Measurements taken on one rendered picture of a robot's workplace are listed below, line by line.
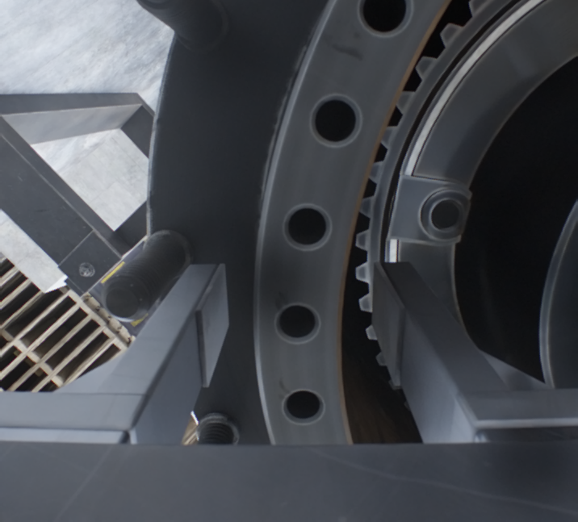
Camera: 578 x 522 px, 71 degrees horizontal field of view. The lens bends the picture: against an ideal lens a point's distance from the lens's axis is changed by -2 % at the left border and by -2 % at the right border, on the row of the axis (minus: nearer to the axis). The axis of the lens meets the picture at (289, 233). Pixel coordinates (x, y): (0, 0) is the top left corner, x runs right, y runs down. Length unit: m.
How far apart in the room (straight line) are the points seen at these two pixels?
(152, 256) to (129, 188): 2.56
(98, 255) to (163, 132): 1.19
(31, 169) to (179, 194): 1.23
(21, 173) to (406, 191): 1.30
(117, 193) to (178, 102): 2.55
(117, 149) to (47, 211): 1.42
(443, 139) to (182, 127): 0.12
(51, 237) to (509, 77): 1.34
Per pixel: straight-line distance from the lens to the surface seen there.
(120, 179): 2.74
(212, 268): 0.15
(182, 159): 0.18
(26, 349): 3.52
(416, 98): 0.21
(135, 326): 3.35
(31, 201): 1.43
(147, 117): 2.37
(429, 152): 0.21
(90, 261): 1.38
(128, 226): 1.37
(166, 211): 0.19
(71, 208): 1.36
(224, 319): 0.16
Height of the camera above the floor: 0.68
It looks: 11 degrees up
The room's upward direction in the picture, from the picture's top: 138 degrees clockwise
